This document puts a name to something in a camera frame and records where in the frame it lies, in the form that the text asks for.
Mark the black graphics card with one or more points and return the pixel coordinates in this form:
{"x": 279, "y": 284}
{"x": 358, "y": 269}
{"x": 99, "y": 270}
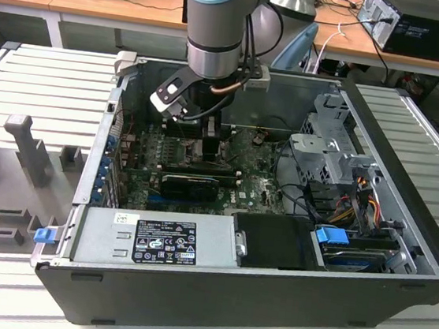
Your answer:
{"x": 189, "y": 189}

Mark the CPU socket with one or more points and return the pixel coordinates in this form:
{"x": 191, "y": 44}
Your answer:
{"x": 191, "y": 151}

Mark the small black box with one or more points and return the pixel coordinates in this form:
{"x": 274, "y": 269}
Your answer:
{"x": 185, "y": 10}

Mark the white camera on black bracket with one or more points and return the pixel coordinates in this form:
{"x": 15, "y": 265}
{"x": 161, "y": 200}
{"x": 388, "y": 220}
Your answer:
{"x": 163, "y": 104}

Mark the blue case latch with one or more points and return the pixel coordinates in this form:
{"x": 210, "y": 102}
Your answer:
{"x": 44, "y": 236}

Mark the hard disk in blue carrier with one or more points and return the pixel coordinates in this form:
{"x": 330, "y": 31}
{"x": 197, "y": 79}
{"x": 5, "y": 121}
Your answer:
{"x": 330, "y": 238}

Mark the grey power supply unit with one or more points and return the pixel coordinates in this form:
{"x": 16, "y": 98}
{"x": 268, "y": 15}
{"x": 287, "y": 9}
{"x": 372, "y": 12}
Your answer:
{"x": 96, "y": 238}

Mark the green motherboard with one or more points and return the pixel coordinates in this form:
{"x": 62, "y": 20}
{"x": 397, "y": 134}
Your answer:
{"x": 257, "y": 184}

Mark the black RAM slot bank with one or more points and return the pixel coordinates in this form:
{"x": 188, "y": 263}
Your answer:
{"x": 183, "y": 130}
{"x": 203, "y": 170}

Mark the pale blue teach pendant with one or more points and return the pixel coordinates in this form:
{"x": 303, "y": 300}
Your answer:
{"x": 296, "y": 50}

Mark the black PC tower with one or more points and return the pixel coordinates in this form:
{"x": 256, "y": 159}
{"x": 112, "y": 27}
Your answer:
{"x": 428, "y": 33}

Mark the grey metal drive cage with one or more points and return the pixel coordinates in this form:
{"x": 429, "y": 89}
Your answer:
{"x": 312, "y": 147}

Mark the black open PC case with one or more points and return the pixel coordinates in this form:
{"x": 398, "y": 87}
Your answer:
{"x": 227, "y": 304}

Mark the small white wrist camera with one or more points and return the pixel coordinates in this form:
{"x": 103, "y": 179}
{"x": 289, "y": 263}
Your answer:
{"x": 258, "y": 83}

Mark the wooden desk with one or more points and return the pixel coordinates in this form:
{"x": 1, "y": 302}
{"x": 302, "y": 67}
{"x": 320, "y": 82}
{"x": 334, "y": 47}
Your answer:
{"x": 103, "y": 0}
{"x": 352, "y": 40}

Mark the expansion slot bracket row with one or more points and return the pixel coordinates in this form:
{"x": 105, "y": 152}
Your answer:
{"x": 103, "y": 171}

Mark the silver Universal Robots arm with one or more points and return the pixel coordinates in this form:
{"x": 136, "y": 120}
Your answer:
{"x": 215, "y": 25}

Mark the grey parts rack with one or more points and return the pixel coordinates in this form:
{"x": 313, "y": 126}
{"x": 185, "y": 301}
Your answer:
{"x": 13, "y": 196}

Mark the black plastic shroud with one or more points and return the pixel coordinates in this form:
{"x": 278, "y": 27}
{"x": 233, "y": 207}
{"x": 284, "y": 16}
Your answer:
{"x": 274, "y": 242}

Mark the black battery holder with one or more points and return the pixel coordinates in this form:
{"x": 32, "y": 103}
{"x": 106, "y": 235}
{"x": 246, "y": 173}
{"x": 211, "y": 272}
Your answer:
{"x": 259, "y": 139}

